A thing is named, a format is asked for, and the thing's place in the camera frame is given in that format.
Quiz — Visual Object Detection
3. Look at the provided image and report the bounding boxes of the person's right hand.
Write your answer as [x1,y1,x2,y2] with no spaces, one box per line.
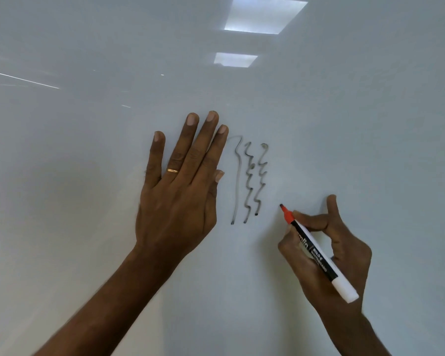
[278,194,373,316]

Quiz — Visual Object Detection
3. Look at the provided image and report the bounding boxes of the person's left hand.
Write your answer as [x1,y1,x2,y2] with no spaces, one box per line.
[135,111,230,257]

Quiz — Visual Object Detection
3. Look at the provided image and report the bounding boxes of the red and black whiteboard marker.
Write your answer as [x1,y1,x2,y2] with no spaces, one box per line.
[279,204,360,304]

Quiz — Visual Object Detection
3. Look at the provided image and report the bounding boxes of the person's left forearm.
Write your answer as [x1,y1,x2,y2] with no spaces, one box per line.
[33,244,184,356]

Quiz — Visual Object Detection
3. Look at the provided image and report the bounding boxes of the person's right forearm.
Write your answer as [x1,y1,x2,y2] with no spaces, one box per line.
[314,305,392,356]

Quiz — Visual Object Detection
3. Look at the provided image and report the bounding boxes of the white whiteboard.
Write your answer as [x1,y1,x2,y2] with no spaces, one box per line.
[0,0,445,356]

